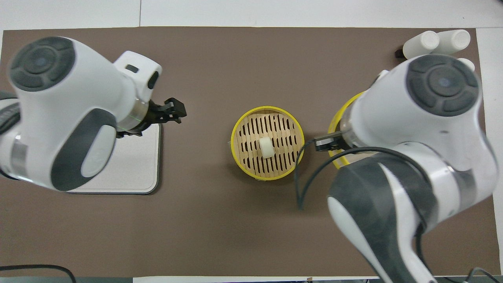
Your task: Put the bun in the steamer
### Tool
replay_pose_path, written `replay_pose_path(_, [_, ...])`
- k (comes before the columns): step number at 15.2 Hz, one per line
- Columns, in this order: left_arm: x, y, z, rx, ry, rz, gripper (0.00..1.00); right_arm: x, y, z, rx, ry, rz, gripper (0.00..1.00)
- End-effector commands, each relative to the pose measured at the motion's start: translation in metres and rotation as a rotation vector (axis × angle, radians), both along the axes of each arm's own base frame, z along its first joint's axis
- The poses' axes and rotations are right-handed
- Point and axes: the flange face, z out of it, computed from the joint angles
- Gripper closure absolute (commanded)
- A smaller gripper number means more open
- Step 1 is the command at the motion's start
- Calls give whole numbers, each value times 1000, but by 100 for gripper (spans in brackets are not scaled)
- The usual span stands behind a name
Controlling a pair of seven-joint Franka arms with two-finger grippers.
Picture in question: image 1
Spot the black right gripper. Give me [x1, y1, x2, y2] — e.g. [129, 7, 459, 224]
[314, 133, 351, 153]

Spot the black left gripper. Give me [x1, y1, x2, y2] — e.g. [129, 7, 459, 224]
[146, 98, 187, 134]

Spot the yellow-rimmed bamboo steamer tier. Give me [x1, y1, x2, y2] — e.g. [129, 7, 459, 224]
[327, 91, 368, 169]

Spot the small white steamed bun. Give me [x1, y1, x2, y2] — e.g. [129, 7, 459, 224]
[259, 137, 274, 159]

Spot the yellow-rimmed bamboo steamer base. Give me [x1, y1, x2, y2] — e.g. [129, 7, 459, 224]
[230, 106, 305, 181]

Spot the white cutting board grey rim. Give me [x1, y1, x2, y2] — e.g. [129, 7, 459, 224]
[67, 124, 162, 195]

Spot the large brown table mat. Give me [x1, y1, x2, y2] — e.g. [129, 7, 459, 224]
[0, 27, 501, 277]

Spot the white plastic cup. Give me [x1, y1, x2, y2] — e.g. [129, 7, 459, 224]
[432, 29, 471, 55]
[402, 31, 440, 59]

